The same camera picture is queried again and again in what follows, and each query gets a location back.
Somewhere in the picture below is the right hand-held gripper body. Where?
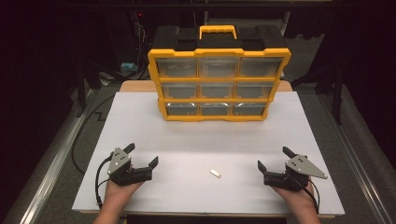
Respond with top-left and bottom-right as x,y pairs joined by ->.
262,154 -> 329,191

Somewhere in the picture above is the aluminium rail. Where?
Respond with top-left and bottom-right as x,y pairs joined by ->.
317,92 -> 396,224
18,90 -> 94,224

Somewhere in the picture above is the hanging cable bundle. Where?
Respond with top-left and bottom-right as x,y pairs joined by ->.
133,11 -> 151,78

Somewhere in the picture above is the person's left hand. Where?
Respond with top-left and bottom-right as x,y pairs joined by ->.
104,179 -> 144,208

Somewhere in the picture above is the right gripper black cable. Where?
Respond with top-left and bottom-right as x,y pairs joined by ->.
292,176 -> 320,215

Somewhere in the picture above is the yellow and black organizer cabinet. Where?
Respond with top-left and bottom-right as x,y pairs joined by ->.
147,24 -> 292,122

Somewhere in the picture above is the person's right hand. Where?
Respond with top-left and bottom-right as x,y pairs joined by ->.
271,181 -> 316,213

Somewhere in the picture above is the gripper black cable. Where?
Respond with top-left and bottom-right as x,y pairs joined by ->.
94,155 -> 114,210
292,176 -> 320,215

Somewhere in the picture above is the black floor cable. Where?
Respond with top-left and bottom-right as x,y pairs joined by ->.
71,92 -> 117,175

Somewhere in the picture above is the grid of clear drawers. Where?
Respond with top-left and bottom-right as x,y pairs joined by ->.
155,57 -> 271,117

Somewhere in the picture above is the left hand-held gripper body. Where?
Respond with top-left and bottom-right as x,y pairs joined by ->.
106,147 -> 153,187

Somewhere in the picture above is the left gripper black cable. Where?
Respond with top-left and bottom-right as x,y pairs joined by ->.
94,155 -> 114,210

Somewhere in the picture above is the teal box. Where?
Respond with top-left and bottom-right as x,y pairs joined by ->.
120,62 -> 138,73

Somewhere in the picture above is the black metal stand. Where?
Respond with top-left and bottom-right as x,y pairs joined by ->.
75,59 -> 104,119
292,62 -> 344,126

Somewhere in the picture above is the clear plastic drawer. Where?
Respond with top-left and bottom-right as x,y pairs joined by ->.
238,57 -> 284,78

